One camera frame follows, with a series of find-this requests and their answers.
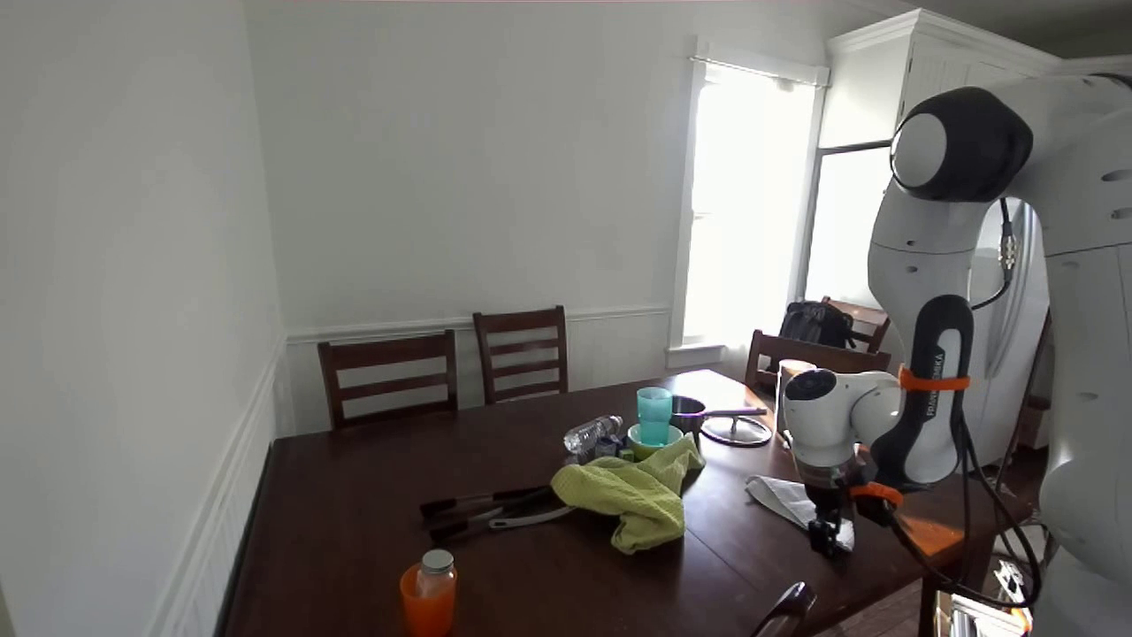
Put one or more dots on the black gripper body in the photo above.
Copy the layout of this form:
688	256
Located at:
833	499

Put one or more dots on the white waffle towel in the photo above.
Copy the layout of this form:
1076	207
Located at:
781	497

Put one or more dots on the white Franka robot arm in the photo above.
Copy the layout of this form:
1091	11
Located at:
1062	295

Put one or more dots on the steel frying pan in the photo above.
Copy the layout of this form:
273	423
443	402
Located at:
739	429

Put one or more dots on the black bag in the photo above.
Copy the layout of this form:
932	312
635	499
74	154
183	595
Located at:
814	324

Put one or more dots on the yellow green cloth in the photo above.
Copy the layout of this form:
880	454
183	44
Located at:
633	497

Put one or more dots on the teal small bowl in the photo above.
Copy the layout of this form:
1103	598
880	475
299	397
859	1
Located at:
641	440

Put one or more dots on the teal plastic cup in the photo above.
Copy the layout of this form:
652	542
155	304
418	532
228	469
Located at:
657	407

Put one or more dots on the small steel dish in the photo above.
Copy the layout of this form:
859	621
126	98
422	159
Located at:
594	437

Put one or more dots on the white refrigerator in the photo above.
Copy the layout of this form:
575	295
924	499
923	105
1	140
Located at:
844	213

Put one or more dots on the bright window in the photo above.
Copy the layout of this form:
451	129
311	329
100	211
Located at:
749	200

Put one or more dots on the orange bottle white cap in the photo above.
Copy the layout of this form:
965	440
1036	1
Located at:
431	602

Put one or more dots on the white tall cabinet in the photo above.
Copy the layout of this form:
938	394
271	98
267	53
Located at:
932	73

